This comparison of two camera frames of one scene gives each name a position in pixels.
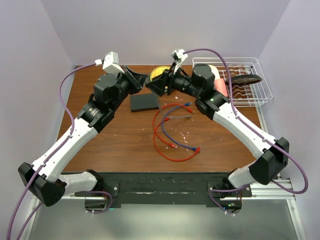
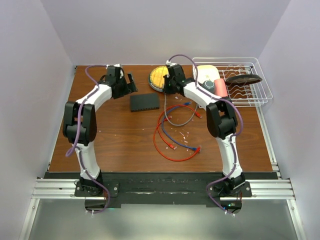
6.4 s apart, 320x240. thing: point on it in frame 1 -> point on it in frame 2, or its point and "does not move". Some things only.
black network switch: (144, 102) does not move
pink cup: (219, 85) does not move
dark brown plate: (244, 79) does not move
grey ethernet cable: (176, 116) -> (172, 123)
